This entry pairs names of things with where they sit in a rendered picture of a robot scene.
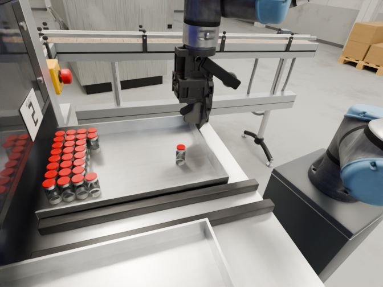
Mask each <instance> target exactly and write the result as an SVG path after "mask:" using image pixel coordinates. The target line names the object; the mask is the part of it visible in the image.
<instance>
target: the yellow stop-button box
mask: <svg viewBox="0 0 383 287"><path fill-rule="evenodd" d="M46 61H47V65H48V69H49V71H50V75H51V78H52V82H53V85H54V88H55V92H56V94H57V95H60V94H61V92H62V89H63V86H64V83H63V81H62V79H61V77H60V74H61V71H60V67H59V62H58V61H57V60H56V59H46Z"/></svg>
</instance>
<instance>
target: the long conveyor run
mask: <svg viewBox="0 0 383 287"><path fill-rule="evenodd" d="M42 24H43V25H44V26H45V27H44V28H43V29H44V30H42V28H41V27H37V30H38V34H39V37H40V38H41V37H42V36H43V35H46V36H47V37H48V40H47V41H48V43H49V44H50V43H54V45H55V49H56V53H57V56H58V61H59V62H91V61H124V60H174V48H175V46H183V45H184V44H183V42H182V33H183V32H147V31H146V29H141V28H142V25H141V24H140V25H139V28H140V29H139V32H133V31H70V30H49V28H48V27H47V23H46V22H43V23H42ZM278 30H279V32H277V34H228V33H226V31H223V33H219V37H218V45H217V46H216V52H215V55H214V56H210V57H208V58H209V59H253V58H313V57H314V55H315V52H316V50H317V47H318V43H312V42H309V41H308V40H316V38H317V37H316V36H310V35H294V32H292V33H291V34H281V32H280V31H281V30H282V29H281V28H279V29H278Z"/></svg>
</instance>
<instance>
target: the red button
mask: <svg viewBox="0 0 383 287"><path fill-rule="evenodd" d="M60 77H61V79H62V81H63V83H64V84H71V83H72V80H73V79H72V73H71V71H70V70H69V69H67V68H65V69H61V74H60Z"/></svg>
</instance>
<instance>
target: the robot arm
mask: <svg viewBox="0 0 383 287"><path fill-rule="evenodd" d="M310 1H313V0H184V22H183V33H182V42H183V44H184V45H183V46H175V48H174V71H172V91H174V94H175V96H176V98H177V99H178V100H179V103H187V105H186V106H184V107H182V108H181V109H180V114H181V115H182V116H184V121H185V122H189V123H195V124H196V125H197V126H198V128H199V129H200V128H202V126H203V125H204V123H205V122H206V120H207V119H208V117H209V114H210V112H211V108H212V103H213V94H214V82H213V75H214V76H215V77H217V78H218V79H220V80H221V81H222V83H223V85H224V86H226V87H228V88H230V87H232V89H234V90H236V89H237V88H238V87H239V86H240V84H241V81H240V80H239V79H237V76H236V74H235V73H233V72H227V71H226V70H225V69H223V68H222V67H221V66H219V65H218V64H217V63H215V62H214V61H212V60H211V59H209V58H208V57H210V56H214V55H215V52H216V46H217V45H218V37H219V28H220V24H221V17H224V18H230V19H239V20H243V21H251V22H259V23H261V24H281V23H282V22H283V21H284V20H285V18H286V15H287V13H288V9H290V8H293V7H296V6H298V5H302V4H304V3H307V2H310ZM308 177H309V179H310V181H311V182H312V183H313V185H314V186H315V187H316V188H318V189H319V190H320V191H321V192H323V193H325V194H326V195H328V196H330V197H332V198H334V199H337V200H340V201H343V202H359V201H361V202H364V203H366V204H370V205H374V206H380V207H383V108H380V107H377V106H371V105H365V104H356V105H352V106H351V107H350V108H349V109H348V111H347V113H346V114H345V115H344V118H343V120H342V122H341V124H340V126H339V128H338V129H337V131H336V133H335V135H334V137H333V138H332V141H331V143H330V144H329V146H328V148H327V150H326V152H325V153H323V154H322V155H321V156H320V157H319V158H318V159H316V160H315V161H314V162H313V163H312V164H311V166H310V168H309V170H308Z"/></svg>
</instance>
